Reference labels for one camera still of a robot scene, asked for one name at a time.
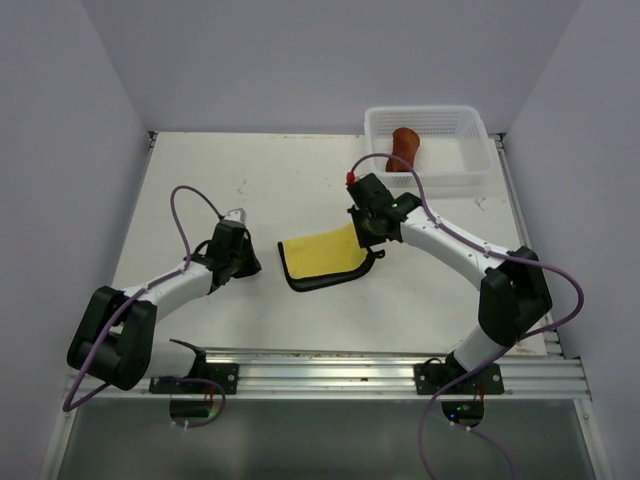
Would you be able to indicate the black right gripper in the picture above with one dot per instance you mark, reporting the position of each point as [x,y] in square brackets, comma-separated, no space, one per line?
[364,240]

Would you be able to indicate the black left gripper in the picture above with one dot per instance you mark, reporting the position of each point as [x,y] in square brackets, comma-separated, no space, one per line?
[253,264]

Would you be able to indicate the yellow microfiber towel black trim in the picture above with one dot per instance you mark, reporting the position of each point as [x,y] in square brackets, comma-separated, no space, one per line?
[325,259]

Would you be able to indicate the brown microfiber towel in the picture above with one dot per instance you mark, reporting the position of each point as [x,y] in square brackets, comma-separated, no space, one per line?
[405,145]

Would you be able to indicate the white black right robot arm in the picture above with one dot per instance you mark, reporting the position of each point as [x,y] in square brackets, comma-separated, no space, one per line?
[513,293]

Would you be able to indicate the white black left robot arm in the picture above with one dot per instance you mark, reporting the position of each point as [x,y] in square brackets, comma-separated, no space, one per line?
[115,342]

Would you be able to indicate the white perforated plastic basket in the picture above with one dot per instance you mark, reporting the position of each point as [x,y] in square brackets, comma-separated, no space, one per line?
[454,151]

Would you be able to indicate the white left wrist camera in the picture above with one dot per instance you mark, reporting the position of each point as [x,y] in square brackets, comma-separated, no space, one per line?
[237,215]

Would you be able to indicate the aluminium table edge rail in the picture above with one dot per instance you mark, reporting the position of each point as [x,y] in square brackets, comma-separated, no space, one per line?
[281,375]

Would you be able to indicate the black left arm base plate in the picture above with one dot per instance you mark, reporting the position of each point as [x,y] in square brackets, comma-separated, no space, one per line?
[203,378]

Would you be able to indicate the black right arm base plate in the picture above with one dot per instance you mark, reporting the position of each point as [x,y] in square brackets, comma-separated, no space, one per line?
[429,377]

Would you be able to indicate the aluminium right side rail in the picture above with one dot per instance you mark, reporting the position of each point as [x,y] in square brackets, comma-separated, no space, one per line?
[550,338]

